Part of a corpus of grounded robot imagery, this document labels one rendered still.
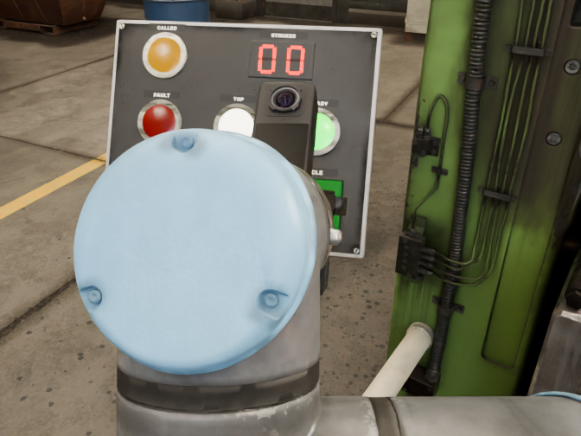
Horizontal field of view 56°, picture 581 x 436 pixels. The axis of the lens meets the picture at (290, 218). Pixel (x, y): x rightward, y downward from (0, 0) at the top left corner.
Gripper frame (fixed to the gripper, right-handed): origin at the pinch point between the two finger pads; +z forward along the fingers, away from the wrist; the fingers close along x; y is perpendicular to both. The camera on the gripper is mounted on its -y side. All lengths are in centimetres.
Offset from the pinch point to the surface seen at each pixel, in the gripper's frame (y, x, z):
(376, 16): -225, -7, 601
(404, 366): 27, 15, 40
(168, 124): -8.3, -19.5, 10.8
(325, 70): -16.0, -0.3, 11.4
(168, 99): -11.5, -19.9, 11.3
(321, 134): -8.2, -0.1, 10.9
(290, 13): -238, -115, 635
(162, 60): -16.1, -20.8, 10.9
